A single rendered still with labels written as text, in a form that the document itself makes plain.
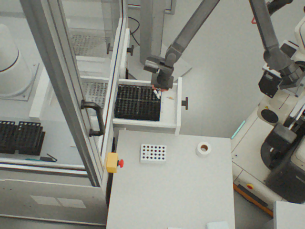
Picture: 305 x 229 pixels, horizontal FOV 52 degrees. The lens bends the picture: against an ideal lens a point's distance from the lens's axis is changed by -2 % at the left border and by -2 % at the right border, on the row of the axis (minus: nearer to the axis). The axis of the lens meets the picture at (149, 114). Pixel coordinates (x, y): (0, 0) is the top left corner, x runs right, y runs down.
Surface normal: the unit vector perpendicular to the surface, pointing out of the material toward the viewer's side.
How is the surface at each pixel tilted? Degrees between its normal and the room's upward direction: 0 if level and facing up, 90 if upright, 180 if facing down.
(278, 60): 56
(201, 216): 0
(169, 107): 0
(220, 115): 1
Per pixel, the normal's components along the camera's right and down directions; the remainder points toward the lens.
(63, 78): -0.07, 0.86
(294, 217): 0.04, -0.50
